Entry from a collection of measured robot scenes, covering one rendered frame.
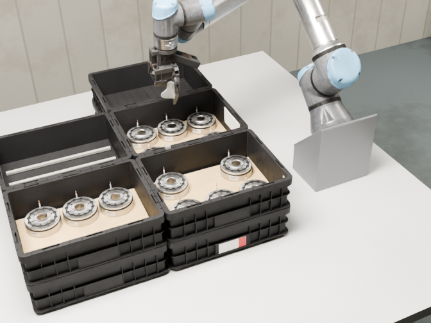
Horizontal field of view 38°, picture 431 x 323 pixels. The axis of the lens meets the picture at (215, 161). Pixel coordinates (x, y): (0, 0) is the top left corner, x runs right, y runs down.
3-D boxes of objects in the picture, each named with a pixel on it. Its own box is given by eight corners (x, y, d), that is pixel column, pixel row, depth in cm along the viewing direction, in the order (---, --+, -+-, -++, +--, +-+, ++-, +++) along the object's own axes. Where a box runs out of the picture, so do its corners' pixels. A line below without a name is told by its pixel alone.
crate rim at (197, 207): (249, 133, 206) (250, 127, 205) (294, 184, 184) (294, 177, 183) (134, 163, 194) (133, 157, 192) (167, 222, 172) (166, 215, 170)
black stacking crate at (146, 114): (214, 115, 234) (213, 88, 227) (249, 156, 212) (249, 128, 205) (112, 140, 222) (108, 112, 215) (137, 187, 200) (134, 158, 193)
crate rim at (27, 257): (134, 163, 194) (133, 157, 192) (167, 222, 172) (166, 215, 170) (2, 197, 181) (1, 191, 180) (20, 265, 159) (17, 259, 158)
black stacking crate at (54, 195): (136, 188, 199) (133, 159, 193) (168, 247, 177) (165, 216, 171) (10, 222, 187) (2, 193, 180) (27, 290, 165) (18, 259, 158)
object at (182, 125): (180, 117, 224) (180, 116, 224) (190, 131, 217) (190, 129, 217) (153, 124, 221) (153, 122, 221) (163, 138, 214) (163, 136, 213)
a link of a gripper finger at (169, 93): (160, 107, 206) (158, 81, 201) (177, 103, 207) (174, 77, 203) (163, 110, 203) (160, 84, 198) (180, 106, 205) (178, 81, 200)
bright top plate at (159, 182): (179, 170, 199) (179, 168, 199) (193, 187, 192) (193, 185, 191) (150, 179, 195) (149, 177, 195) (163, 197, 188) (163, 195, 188)
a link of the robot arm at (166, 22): (184, 3, 183) (157, 9, 180) (184, 36, 190) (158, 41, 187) (173, -9, 188) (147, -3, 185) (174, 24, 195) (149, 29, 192)
